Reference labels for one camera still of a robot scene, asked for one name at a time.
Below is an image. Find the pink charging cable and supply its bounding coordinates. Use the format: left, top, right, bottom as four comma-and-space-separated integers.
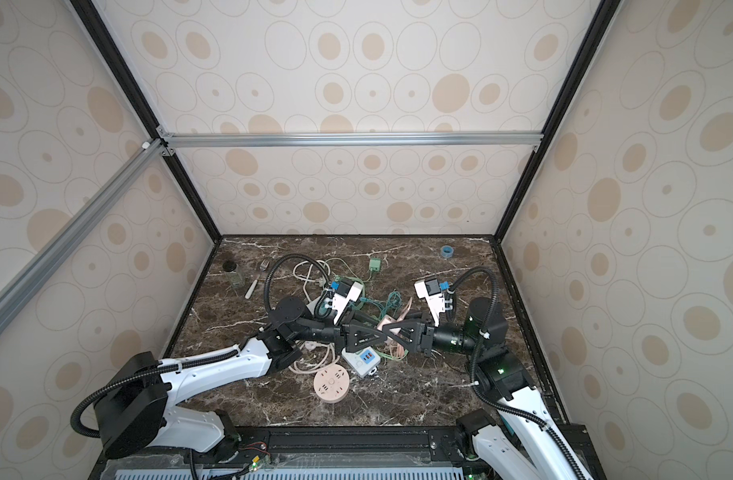
383, 296, 416, 361

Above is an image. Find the pink charger plug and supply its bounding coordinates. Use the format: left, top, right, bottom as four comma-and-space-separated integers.
377, 315, 401, 335

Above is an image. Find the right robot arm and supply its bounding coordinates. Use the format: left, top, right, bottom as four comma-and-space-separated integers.
374, 266, 592, 479

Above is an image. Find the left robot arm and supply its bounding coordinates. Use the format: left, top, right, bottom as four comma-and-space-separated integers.
70, 253, 364, 459

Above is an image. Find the white colourful power strip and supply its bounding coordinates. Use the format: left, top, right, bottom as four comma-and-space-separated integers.
342, 347, 381, 378

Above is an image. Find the round pink power socket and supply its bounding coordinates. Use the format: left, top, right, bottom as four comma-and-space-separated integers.
314, 364, 350, 404

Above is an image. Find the green charger far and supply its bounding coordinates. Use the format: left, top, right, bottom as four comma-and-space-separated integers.
369, 258, 382, 273

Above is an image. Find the glass spice jar black lid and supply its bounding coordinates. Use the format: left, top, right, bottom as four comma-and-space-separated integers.
222, 260, 246, 289

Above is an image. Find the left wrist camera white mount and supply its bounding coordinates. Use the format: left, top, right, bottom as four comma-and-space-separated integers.
322, 278, 364, 325

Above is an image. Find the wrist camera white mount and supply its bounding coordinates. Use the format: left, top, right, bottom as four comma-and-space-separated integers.
322, 278, 364, 325
415, 277, 454, 327

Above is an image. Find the teal charging cable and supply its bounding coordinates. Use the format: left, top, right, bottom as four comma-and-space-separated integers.
365, 289, 407, 319

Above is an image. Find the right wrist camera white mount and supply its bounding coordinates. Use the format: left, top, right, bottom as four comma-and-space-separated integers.
415, 277, 454, 327

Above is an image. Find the green cable far loop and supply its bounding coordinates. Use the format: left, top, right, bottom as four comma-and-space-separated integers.
325, 256, 374, 295

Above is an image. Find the white power strip cord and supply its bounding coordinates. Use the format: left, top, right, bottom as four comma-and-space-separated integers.
292, 259, 332, 301

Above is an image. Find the aluminium frame crossbar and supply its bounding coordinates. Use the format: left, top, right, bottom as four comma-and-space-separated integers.
156, 130, 543, 151

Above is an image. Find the aluminium frame left bar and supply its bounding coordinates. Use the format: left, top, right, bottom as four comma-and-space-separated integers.
0, 139, 164, 336

